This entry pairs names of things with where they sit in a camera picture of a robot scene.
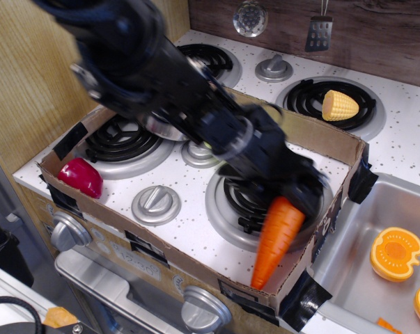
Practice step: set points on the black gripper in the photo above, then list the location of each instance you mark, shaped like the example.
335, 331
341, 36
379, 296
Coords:
267, 168

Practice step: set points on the orange toy carrot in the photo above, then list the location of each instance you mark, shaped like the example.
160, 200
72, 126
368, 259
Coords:
281, 226

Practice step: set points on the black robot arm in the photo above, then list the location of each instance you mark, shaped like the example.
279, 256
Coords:
136, 71

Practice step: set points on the front right black burner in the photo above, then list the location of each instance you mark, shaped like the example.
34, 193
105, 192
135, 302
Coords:
251, 215

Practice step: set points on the yellow toy corn cob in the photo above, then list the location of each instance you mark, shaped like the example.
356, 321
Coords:
338, 106

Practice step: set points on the back right black burner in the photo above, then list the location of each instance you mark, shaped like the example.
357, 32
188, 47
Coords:
307, 96

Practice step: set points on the large orange pumpkin half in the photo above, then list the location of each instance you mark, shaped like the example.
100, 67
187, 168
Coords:
394, 253

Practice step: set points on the brown cardboard fence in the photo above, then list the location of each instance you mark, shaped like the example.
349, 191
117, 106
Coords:
203, 246

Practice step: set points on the middle silver stove knob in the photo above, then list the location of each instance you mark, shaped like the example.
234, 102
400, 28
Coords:
198, 155

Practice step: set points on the silver stove knob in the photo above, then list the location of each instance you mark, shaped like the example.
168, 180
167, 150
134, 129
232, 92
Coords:
156, 205
198, 155
274, 70

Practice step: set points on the stainless steel sink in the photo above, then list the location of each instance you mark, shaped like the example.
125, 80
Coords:
359, 296

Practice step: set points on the back silver stove knob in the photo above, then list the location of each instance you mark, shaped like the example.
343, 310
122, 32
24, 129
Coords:
274, 70

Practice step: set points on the front silver stove knob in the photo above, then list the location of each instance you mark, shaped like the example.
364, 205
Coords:
156, 205

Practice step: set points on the stainless steel pot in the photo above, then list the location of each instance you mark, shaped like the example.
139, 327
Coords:
161, 128

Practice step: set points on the right silver oven knob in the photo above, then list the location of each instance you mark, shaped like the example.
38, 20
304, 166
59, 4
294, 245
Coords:
203, 312

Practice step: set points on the silver oven knob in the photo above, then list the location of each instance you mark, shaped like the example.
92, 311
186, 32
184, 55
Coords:
68, 233
203, 312

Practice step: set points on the back left black burner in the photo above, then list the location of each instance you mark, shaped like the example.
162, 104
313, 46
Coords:
219, 63

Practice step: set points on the hanging metal slotted spatula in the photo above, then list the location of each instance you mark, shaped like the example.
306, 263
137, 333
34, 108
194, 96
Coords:
320, 30

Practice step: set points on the hanging metal strainer ladle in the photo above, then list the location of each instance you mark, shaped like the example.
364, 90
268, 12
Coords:
250, 19

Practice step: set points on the red toy pepper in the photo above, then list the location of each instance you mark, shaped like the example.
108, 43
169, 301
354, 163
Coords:
79, 174

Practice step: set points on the left silver oven knob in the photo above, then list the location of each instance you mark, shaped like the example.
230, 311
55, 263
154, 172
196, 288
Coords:
68, 233

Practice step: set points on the orange object bottom left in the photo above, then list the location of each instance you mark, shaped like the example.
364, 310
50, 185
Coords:
58, 317

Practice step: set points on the silver oven door handle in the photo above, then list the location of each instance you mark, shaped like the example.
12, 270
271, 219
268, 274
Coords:
123, 303

